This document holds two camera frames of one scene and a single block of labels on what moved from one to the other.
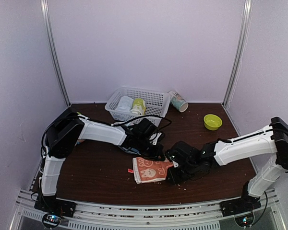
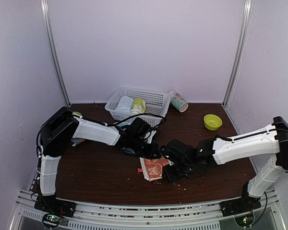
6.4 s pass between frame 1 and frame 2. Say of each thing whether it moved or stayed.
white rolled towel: stayed
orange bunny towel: moved
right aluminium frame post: stayed
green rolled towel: stayed
